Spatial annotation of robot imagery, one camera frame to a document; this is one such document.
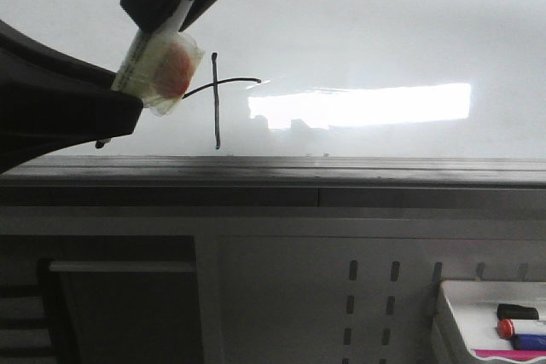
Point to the white marker with taped magnet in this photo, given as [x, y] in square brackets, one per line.
[160, 64]

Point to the whiteboard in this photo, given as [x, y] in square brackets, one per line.
[378, 90]

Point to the dark panel with white bar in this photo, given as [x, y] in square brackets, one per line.
[122, 311]

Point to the white perforated pegboard panel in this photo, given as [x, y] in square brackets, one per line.
[350, 300]

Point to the white plastic marker tray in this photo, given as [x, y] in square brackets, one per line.
[466, 317]

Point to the red capped marker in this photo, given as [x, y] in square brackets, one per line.
[508, 328]

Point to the blue capped marker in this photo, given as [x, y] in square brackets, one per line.
[529, 342]

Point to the pink marker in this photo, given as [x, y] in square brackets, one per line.
[515, 355]

